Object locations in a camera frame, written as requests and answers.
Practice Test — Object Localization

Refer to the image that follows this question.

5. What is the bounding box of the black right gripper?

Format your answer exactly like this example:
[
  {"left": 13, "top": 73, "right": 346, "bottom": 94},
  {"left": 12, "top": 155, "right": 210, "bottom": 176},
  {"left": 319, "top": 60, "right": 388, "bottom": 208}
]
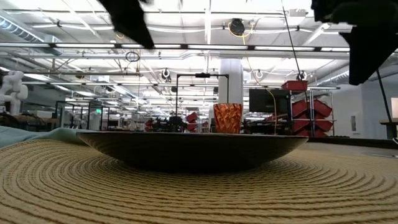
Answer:
[{"left": 310, "top": 0, "right": 398, "bottom": 86}]

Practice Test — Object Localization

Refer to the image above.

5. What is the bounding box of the orange drinking glass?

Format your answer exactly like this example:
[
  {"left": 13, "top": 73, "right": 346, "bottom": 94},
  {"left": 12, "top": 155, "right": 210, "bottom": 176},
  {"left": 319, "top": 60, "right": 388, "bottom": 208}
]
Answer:
[{"left": 213, "top": 103, "right": 244, "bottom": 134}]

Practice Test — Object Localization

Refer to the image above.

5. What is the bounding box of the patterned ceramic plate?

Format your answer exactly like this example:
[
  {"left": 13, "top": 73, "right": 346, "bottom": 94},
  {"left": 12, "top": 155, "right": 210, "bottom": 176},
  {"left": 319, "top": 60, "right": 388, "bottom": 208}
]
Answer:
[{"left": 76, "top": 130, "right": 308, "bottom": 174}]

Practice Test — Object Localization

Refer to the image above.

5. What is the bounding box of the light blue cloth napkin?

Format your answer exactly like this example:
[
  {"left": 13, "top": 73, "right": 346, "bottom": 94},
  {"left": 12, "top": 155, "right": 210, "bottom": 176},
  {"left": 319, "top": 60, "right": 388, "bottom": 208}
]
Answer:
[{"left": 0, "top": 125, "right": 90, "bottom": 149}]

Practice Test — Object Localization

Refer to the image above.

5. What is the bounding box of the round woven straw placemat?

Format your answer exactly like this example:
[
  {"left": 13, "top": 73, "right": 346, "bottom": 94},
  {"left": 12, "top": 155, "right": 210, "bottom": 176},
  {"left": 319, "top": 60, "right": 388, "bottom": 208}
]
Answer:
[{"left": 0, "top": 138, "right": 398, "bottom": 224}]

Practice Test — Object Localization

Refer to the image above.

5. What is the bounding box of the black slanted pole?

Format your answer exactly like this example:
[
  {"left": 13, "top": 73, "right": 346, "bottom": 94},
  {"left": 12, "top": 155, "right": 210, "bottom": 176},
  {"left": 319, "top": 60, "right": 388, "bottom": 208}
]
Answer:
[{"left": 376, "top": 70, "right": 393, "bottom": 123}]

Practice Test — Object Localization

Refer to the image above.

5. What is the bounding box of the tilted red storage bin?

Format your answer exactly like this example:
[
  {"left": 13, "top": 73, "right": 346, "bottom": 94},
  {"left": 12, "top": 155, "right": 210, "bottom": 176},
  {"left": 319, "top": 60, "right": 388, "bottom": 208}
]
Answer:
[
  {"left": 292, "top": 118, "right": 310, "bottom": 132},
  {"left": 314, "top": 119, "right": 333, "bottom": 131},
  {"left": 292, "top": 99, "right": 308, "bottom": 118},
  {"left": 312, "top": 98, "right": 333, "bottom": 118}
]

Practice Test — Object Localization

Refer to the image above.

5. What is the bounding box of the metal storage rack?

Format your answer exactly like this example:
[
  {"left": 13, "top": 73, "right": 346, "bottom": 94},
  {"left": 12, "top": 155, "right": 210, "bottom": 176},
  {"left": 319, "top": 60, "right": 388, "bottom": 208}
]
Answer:
[{"left": 289, "top": 88, "right": 336, "bottom": 135}]

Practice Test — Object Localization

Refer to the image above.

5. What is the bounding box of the dark background desk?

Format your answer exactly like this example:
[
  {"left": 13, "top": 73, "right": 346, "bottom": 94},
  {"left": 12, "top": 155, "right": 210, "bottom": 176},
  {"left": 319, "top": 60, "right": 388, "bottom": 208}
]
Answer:
[{"left": 379, "top": 117, "right": 398, "bottom": 139}]

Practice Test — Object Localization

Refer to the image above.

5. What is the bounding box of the flat red storage bin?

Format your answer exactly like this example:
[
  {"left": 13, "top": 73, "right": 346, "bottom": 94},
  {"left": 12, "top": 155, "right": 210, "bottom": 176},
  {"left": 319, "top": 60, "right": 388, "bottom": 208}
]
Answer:
[{"left": 281, "top": 79, "right": 308, "bottom": 91}]

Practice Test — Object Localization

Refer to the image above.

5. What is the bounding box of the long ceiling light bar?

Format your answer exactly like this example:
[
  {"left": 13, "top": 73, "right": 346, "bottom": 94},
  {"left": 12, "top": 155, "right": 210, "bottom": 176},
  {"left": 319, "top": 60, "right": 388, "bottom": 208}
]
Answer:
[{"left": 0, "top": 42, "right": 351, "bottom": 52}]

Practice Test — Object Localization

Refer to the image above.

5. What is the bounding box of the dark background machinery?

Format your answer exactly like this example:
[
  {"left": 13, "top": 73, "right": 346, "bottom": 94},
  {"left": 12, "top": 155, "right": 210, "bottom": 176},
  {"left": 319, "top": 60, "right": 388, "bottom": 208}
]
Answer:
[{"left": 144, "top": 115, "right": 187, "bottom": 133}]

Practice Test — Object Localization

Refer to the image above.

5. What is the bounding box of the white building column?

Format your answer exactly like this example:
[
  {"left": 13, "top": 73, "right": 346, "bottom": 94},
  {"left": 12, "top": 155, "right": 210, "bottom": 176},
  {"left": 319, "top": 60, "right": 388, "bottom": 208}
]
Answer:
[{"left": 217, "top": 58, "right": 244, "bottom": 105}]

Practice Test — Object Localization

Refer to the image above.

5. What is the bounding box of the small red background bin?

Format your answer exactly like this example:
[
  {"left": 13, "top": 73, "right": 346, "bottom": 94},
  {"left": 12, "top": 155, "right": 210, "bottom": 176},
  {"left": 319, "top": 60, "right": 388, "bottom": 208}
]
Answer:
[{"left": 185, "top": 111, "right": 199, "bottom": 131}]

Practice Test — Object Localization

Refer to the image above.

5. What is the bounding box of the black monitor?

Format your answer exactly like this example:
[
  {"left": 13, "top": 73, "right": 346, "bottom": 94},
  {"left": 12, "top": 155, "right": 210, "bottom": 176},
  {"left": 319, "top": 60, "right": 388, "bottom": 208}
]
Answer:
[{"left": 248, "top": 88, "right": 292, "bottom": 113}]

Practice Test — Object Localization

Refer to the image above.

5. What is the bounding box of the dark background workbench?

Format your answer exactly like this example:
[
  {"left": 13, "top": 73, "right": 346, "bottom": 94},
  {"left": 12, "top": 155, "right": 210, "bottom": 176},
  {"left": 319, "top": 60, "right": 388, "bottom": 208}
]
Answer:
[{"left": 242, "top": 116, "right": 292, "bottom": 135}]

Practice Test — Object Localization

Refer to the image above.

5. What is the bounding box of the wooden background desk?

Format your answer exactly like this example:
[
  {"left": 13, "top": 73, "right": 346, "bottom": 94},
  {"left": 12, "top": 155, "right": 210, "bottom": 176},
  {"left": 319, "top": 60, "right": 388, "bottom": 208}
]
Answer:
[{"left": 0, "top": 114, "right": 58, "bottom": 131}]

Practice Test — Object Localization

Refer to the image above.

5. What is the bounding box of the gray ventilation duct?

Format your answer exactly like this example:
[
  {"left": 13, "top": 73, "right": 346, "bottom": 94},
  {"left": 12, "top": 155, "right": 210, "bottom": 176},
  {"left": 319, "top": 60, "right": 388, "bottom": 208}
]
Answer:
[
  {"left": 0, "top": 9, "right": 63, "bottom": 57},
  {"left": 317, "top": 58, "right": 351, "bottom": 86}
]

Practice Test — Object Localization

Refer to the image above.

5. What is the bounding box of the white wall box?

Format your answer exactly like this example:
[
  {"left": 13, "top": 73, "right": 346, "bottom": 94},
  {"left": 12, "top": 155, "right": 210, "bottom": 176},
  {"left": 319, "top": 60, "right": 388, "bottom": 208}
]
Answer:
[{"left": 350, "top": 111, "right": 364, "bottom": 131}]

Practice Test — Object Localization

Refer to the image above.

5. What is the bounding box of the thin black hanging cable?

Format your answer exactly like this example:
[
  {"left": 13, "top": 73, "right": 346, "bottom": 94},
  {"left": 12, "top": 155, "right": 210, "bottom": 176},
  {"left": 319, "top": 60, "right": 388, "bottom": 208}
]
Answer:
[{"left": 281, "top": 0, "right": 307, "bottom": 80}]

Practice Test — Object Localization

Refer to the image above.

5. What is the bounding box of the ceiling cable reel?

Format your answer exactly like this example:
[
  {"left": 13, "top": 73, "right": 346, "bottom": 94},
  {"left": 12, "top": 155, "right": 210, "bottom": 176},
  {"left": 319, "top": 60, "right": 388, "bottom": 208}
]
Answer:
[{"left": 229, "top": 17, "right": 247, "bottom": 37}]

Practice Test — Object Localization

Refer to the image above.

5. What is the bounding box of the yellow hanging cable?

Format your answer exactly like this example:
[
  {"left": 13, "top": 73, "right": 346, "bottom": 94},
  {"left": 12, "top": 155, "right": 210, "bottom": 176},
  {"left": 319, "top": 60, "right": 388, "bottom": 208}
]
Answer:
[{"left": 266, "top": 88, "right": 278, "bottom": 134}]

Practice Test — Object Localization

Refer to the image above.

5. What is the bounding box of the black cell frame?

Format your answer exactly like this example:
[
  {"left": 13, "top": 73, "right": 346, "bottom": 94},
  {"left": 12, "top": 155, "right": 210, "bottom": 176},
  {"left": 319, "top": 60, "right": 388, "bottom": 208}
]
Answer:
[{"left": 55, "top": 101, "right": 110, "bottom": 132}]

